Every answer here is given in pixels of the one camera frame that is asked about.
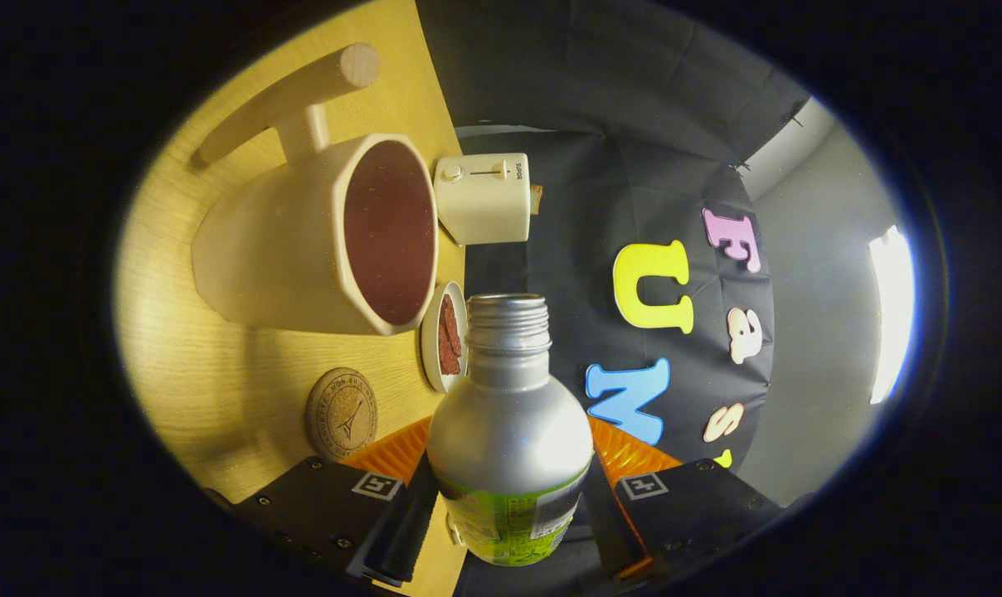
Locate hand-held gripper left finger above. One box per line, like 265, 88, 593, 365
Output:
207, 415, 440, 588

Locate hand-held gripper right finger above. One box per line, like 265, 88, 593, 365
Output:
582, 415, 809, 581

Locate round cork coaster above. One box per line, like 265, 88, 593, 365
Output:
305, 367, 378, 463

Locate silver bottle with green label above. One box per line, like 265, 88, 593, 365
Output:
426, 294, 595, 568

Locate cream cup with wooden handle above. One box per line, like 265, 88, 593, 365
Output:
190, 43, 440, 337

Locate small white plate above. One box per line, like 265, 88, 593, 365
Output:
421, 281, 469, 394

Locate bacon strips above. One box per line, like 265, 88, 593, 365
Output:
438, 294, 464, 376

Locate wooden table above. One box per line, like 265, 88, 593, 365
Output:
113, 0, 469, 597

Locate cream toaster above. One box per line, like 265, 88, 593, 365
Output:
433, 153, 532, 246

